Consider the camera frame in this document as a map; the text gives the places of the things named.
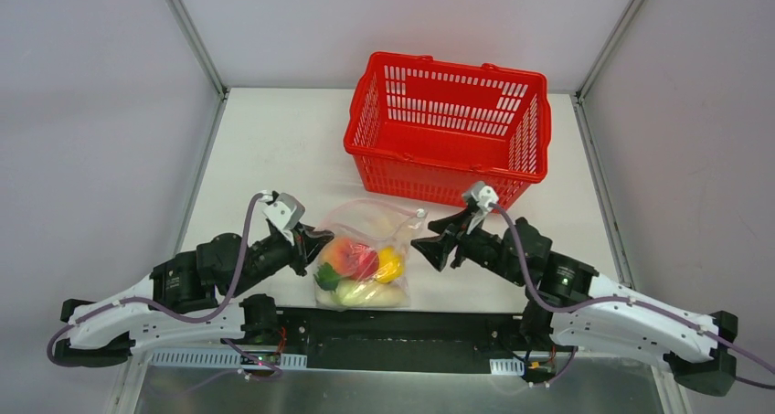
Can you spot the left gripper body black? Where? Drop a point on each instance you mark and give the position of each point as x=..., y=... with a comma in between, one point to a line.
x=300, y=245

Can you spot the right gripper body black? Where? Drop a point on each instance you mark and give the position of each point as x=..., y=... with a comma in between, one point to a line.
x=457, y=246

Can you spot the orange pink peach toy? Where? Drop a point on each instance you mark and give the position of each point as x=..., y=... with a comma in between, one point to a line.
x=340, y=254

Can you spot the yellow orange fruit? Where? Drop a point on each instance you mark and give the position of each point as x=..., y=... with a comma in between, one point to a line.
x=391, y=265

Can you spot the clear pink zip top bag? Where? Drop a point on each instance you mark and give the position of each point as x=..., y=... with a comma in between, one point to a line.
x=377, y=224

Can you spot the red apple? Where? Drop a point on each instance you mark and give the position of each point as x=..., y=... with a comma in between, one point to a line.
x=367, y=262

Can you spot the white daikon radish toy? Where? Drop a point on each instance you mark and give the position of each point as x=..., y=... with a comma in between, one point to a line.
x=362, y=294

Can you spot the green vegetable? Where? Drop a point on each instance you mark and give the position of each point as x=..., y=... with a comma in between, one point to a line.
x=326, y=277

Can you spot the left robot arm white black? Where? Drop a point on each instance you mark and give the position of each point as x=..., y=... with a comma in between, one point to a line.
x=198, y=295

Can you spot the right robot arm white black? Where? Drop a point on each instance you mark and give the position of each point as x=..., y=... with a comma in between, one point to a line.
x=570, y=305

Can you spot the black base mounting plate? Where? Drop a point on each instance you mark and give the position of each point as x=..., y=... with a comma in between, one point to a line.
x=362, y=340

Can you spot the red plastic shopping basket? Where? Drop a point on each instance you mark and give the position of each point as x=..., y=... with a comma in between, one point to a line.
x=426, y=129

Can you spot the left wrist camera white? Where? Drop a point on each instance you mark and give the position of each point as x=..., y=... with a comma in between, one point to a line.
x=283, y=213

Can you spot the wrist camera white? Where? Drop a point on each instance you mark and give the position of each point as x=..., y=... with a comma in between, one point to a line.
x=283, y=213
x=480, y=197

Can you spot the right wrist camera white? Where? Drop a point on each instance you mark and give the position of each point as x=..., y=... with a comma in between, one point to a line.
x=480, y=197

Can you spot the left aluminium frame post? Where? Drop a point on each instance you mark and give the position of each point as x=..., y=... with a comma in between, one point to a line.
x=197, y=45

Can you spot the aluminium frame post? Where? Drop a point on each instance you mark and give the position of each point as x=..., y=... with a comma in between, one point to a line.
x=630, y=12
x=197, y=45

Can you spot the right aluminium frame post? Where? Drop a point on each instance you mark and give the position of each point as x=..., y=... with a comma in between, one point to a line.
x=630, y=12

